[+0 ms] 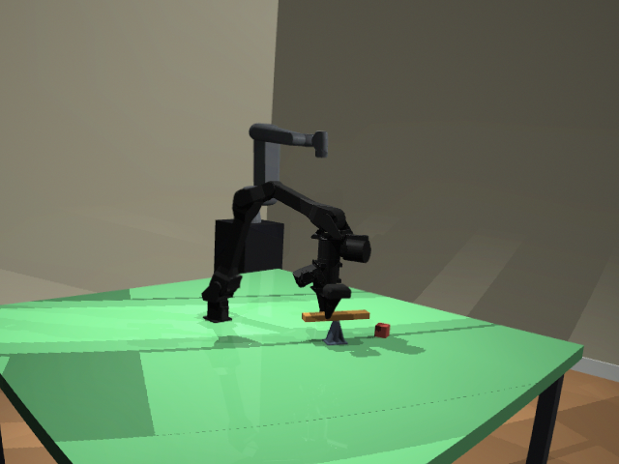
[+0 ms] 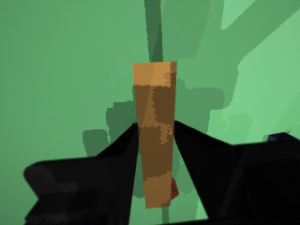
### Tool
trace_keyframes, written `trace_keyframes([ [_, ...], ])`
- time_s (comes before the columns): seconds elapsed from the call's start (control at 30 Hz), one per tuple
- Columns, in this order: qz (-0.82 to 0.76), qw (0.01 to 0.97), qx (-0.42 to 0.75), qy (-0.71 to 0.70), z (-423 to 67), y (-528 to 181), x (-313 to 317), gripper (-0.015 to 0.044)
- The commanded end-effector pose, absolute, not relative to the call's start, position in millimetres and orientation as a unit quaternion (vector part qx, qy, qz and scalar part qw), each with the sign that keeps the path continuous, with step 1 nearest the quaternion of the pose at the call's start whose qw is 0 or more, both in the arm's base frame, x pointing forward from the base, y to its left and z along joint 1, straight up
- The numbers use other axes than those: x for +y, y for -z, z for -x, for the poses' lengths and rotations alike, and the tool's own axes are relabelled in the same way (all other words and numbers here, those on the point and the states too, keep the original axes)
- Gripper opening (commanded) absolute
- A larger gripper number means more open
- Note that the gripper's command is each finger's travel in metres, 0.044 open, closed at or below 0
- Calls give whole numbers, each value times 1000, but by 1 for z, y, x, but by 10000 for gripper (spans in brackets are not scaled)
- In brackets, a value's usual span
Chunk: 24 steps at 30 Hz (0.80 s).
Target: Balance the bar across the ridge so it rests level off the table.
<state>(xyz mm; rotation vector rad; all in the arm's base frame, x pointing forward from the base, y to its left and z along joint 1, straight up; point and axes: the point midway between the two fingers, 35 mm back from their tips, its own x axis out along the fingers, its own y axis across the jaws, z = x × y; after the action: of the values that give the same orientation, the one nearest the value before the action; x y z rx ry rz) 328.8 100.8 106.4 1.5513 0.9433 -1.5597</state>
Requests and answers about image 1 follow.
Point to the brown bar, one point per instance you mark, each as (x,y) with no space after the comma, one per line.
(338,315)

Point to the red cube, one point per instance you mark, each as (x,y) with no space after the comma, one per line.
(382,330)

